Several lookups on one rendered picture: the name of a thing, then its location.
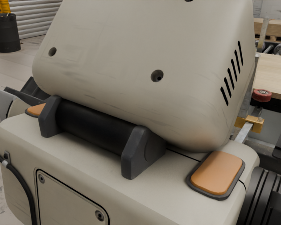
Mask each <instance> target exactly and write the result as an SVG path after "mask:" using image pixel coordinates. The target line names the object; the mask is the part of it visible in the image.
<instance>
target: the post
mask: <svg viewBox="0 0 281 225"><path fill-rule="evenodd" d="M260 57H261V55H260V54H259V53H256V55H255V68H254V71H253V74H252V77H251V80H250V82H249V85H248V88H247V91H246V93H245V96H244V99H243V102H242V105H241V107H240V110H239V113H238V117H242V118H246V116H247V115H248V110H249V105H250V101H251V97H252V92H253V88H254V83H255V80H256V74H257V70H258V66H259V62H260ZM240 131H241V128H238V127H235V130H234V134H233V138H236V137H237V135H238V134H239V132H240Z"/></svg>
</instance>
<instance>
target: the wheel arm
mask: <svg viewBox="0 0 281 225"><path fill-rule="evenodd" d="M257 107H258V106H255V108H254V110H253V112H252V113H251V116H253V117H259V116H260V115H261V113H262V110H263V107H260V108H257ZM252 126H253V123H249V122H246V123H245V124H244V126H243V127H242V129H241V131H240V132H239V134H238V135H237V137H236V138H235V140H234V141H236V142H239V143H242V144H244V142H245V140H246V139H247V137H248V135H249V134H250V132H251V130H252Z"/></svg>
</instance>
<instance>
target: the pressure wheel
mask: <svg viewBox="0 0 281 225"><path fill-rule="evenodd" d="M271 96H272V93H271V92H270V91H268V90H265V89H255V90H254V91H253V95H252V98H253V99H254V100H256V101H258V102H259V103H258V107H257V108H260V106H261V103H262V102H268V101H270V99H271Z"/></svg>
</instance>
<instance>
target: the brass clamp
mask: <svg viewBox="0 0 281 225"><path fill-rule="evenodd" d="M246 122H249V123H253V126H252V130H251V131H252V132H255V133H260V132H261V130H262V128H263V124H264V119H263V120H262V122H259V121H258V117H253V116H250V115H247V116H246V118H242V117H237V119H236V121H235V124H234V126H235V127H238V128H242V127H243V126H244V124H245V123H246Z"/></svg>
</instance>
